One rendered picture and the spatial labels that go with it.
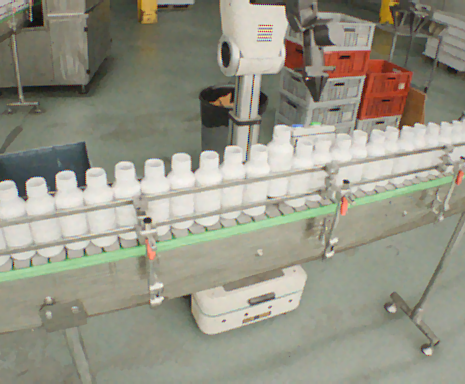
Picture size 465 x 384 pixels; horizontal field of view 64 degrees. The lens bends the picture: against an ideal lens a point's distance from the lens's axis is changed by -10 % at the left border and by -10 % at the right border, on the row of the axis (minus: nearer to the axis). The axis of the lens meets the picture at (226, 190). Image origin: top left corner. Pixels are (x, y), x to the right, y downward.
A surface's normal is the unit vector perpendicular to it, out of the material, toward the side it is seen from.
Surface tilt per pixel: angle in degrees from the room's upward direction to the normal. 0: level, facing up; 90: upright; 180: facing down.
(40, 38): 90
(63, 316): 90
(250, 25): 90
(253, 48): 90
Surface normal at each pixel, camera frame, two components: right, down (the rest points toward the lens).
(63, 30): 0.09, 0.55
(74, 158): 0.40, 0.53
